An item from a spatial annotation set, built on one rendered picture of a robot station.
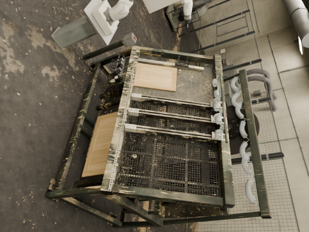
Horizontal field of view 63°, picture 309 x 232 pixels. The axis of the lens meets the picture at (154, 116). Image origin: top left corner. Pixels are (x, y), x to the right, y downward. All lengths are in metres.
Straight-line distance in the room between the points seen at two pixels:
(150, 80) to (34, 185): 1.87
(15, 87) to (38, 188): 1.14
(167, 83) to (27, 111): 1.74
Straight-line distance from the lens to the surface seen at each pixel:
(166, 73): 3.57
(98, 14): 3.37
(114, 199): 2.83
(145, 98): 3.16
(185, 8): 3.24
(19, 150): 3.04
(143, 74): 3.51
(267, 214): 3.07
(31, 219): 3.10
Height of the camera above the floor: 2.46
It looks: 25 degrees down
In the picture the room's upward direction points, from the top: 77 degrees clockwise
